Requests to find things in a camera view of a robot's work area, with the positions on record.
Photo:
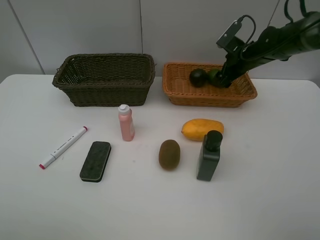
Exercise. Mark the pink bottle white cap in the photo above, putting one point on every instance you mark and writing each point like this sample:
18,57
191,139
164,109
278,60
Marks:
126,122

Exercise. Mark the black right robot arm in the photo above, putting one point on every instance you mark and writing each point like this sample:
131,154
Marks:
273,44

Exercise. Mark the yellow mango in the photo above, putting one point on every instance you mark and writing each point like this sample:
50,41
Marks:
196,129

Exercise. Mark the dark brown wicker basket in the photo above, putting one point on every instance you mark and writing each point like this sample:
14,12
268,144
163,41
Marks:
106,79

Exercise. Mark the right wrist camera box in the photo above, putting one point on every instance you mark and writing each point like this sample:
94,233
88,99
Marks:
228,40

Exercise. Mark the dark green square bottle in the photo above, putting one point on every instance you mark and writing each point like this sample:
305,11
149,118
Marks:
209,155

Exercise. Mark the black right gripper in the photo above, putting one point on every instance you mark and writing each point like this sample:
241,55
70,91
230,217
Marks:
237,63

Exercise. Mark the black felt board eraser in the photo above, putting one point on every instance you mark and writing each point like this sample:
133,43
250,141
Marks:
95,162

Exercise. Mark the green lime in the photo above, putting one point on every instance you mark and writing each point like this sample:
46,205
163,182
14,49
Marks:
212,77

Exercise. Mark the brown kiwi fruit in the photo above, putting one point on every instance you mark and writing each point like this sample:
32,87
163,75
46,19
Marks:
169,155

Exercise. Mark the white marker red caps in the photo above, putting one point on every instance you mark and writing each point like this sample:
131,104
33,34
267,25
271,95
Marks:
61,149

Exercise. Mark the dark green mangosteen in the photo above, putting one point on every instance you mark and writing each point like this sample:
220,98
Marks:
198,77

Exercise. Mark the orange wicker basket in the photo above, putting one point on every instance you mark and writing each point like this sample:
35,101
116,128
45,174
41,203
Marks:
176,85

